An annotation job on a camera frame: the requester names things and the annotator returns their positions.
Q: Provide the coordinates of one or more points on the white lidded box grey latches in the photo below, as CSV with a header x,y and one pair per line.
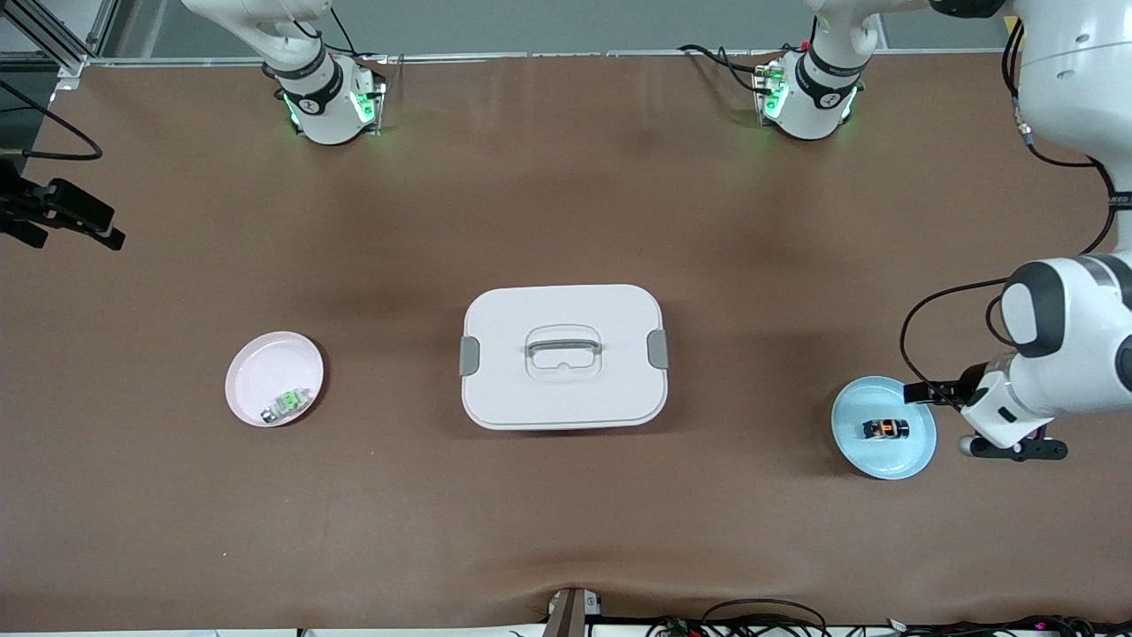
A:
x,y
566,398

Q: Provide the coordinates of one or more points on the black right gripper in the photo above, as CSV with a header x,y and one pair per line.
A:
x,y
19,211

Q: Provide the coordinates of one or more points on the orange black switch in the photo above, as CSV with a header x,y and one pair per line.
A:
x,y
884,430

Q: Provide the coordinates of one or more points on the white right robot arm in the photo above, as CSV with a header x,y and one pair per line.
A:
x,y
323,97

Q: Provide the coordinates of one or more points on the brown table mat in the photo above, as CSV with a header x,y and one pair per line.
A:
x,y
566,513

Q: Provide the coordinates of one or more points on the metal table edge bracket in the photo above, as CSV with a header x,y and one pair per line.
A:
x,y
570,615

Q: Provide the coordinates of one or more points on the aluminium frame profile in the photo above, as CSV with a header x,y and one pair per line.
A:
x,y
53,40

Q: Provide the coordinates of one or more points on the pink round plate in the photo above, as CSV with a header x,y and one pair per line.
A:
x,y
256,372

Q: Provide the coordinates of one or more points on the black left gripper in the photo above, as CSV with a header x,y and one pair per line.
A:
x,y
954,390

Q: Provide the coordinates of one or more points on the green switch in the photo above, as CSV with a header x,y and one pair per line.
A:
x,y
287,402

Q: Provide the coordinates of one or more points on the blue round plate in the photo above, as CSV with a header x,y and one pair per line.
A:
x,y
884,460

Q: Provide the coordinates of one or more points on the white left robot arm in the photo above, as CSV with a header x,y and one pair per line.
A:
x,y
1070,71

